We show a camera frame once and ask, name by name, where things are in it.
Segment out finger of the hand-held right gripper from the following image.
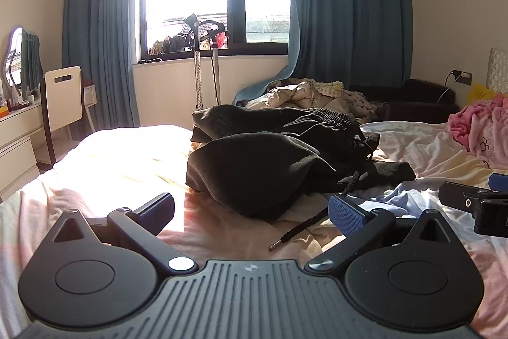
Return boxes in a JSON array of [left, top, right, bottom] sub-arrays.
[[438, 182, 495, 211], [488, 173, 508, 192]]

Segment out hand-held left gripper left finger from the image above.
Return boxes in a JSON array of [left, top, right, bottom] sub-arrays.
[[52, 192, 199, 277]]

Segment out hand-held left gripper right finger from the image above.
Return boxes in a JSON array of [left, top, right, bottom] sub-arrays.
[[305, 194, 450, 275]]

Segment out black pants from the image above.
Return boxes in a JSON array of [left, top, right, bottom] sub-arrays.
[[186, 105, 417, 252]]

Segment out pink fleece blanket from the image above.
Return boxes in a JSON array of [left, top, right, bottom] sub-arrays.
[[448, 93, 508, 169]]

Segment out bed with pale sheet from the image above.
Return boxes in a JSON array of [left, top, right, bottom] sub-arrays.
[[0, 120, 508, 339]]

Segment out yellow cloth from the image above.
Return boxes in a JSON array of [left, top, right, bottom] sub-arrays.
[[466, 82, 493, 104]]

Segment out black sofa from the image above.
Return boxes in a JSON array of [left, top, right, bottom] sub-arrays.
[[348, 78, 471, 124]]

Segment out white quilted headboard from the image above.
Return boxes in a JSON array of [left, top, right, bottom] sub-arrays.
[[487, 47, 508, 93]]

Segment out patterned knit blanket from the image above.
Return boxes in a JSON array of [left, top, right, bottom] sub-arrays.
[[340, 89, 378, 116]]

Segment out cream knitted cushion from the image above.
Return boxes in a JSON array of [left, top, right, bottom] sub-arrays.
[[313, 81, 344, 98]]

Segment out beige puffer jacket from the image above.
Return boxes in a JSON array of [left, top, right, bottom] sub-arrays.
[[245, 82, 351, 114]]

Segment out garment steamer stand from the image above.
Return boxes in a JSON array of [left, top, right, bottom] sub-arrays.
[[182, 13, 233, 112]]

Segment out white chair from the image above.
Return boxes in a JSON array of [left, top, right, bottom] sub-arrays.
[[39, 65, 86, 166]]

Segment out white desk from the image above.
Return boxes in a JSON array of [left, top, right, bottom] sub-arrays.
[[0, 100, 45, 201]]

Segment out dark hanging laundry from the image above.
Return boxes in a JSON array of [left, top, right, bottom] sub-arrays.
[[148, 32, 231, 56]]

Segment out small cosmetic bottles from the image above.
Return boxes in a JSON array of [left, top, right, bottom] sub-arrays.
[[0, 80, 37, 111]]

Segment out blue curtain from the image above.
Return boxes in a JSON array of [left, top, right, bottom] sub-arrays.
[[232, 0, 414, 106], [61, 0, 150, 134]]

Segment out wavy framed mirror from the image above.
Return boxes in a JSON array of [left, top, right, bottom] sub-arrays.
[[3, 26, 43, 92]]

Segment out charger cable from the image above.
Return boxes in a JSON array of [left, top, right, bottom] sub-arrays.
[[437, 72, 455, 104]]

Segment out wall socket with charger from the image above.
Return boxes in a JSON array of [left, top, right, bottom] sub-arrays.
[[451, 70, 473, 86]]

